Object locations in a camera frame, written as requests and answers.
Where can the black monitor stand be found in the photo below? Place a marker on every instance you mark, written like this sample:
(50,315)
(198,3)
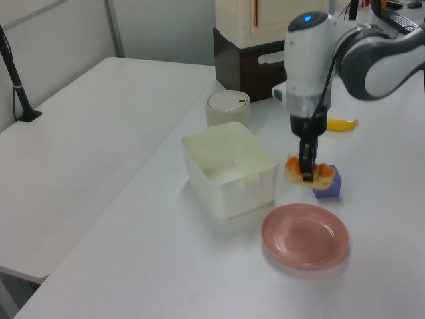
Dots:
(355,9)

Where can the cream open plastic bin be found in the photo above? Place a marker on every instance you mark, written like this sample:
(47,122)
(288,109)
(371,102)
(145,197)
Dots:
(229,196)

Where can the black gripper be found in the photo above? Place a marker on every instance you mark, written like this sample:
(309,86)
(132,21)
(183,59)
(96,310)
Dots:
(307,128)

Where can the black computer keyboard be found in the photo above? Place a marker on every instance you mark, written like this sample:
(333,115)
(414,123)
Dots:
(402,22)

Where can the cream plastic storage box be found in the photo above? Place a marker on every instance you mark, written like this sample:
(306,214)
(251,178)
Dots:
(275,20)

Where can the black computer mouse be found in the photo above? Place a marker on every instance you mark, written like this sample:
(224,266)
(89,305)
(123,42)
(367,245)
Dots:
(413,5)

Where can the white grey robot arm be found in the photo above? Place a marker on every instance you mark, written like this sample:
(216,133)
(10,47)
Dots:
(305,60)

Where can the toy bread with orange topping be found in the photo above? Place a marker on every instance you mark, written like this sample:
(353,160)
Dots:
(292,172)

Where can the pink plastic plate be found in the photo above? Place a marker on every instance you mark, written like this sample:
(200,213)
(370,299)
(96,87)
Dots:
(305,236)

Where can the purple cube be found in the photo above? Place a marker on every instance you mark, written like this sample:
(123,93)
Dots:
(332,192)

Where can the dark brown wooden drawer box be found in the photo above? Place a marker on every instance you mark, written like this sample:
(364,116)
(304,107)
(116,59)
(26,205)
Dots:
(239,73)

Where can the orange box latch strip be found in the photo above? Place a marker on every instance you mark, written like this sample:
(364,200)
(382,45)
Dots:
(256,13)

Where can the black pole stand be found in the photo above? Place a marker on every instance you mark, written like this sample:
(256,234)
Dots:
(20,89)

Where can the small beige lidded trash can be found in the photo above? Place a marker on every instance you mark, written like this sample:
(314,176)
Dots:
(225,111)

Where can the yellow toy banana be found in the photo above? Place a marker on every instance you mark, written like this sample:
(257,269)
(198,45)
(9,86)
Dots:
(342,124)

